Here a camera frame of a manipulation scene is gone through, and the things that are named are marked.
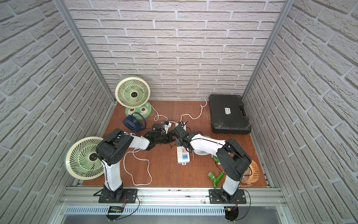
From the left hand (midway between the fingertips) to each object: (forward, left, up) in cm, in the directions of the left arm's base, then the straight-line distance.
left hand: (176, 132), depth 94 cm
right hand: (-4, -5, 0) cm, 7 cm away
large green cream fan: (-23, +48, +9) cm, 54 cm away
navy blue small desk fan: (+4, +29, +5) cm, 30 cm away
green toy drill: (-29, -24, -3) cm, 38 cm away
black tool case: (+14, -38, +3) cm, 41 cm away
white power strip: (-16, -5, -2) cm, 16 cm away
